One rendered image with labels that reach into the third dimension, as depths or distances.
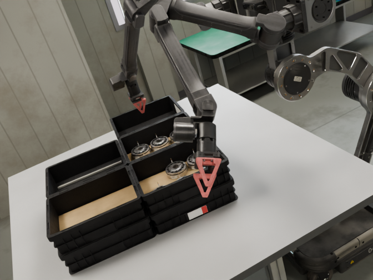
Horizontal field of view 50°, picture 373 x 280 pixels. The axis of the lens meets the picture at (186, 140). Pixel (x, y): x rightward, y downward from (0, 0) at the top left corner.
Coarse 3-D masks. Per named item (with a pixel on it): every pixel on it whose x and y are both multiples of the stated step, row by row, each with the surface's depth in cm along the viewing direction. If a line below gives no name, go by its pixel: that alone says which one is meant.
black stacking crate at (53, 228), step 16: (112, 176) 185; (128, 176) 188; (80, 192) 183; (96, 192) 186; (112, 192) 188; (64, 208) 184; (144, 208) 170; (96, 224) 161; (112, 224) 162; (128, 224) 165; (64, 240) 159; (80, 240) 161; (96, 240) 162
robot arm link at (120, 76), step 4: (120, 72) 188; (116, 76) 187; (120, 76) 187; (124, 76) 187; (132, 76) 182; (112, 80) 186; (116, 80) 186; (120, 80) 186; (124, 80) 186; (128, 80) 187; (132, 80) 185; (112, 84) 186; (116, 84) 187; (120, 84) 188; (112, 88) 190; (116, 88) 188; (120, 88) 190
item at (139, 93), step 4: (136, 84) 192; (128, 88) 192; (132, 88) 192; (136, 88) 192; (128, 92) 199; (132, 92) 193; (136, 92) 193; (140, 92) 195; (132, 96) 193; (136, 96) 192; (140, 96) 192; (132, 100) 192
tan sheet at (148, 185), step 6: (186, 162) 193; (156, 174) 191; (162, 174) 189; (186, 174) 184; (144, 180) 190; (150, 180) 188; (156, 180) 187; (162, 180) 185; (168, 180) 184; (174, 180) 183; (144, 186) 185; (150, 186) 184; (156, 186) 183; (144, 192) 181
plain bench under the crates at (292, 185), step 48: (240, 96) 268; (96, 144) 265; (240, 144) 218; (288, 144) 205; (240, 192) 183; (288, 192) 174; (336, 192) 166; (48, 240) 192; (192, 240) 165; (240, 240) 158; (288, 240) 152
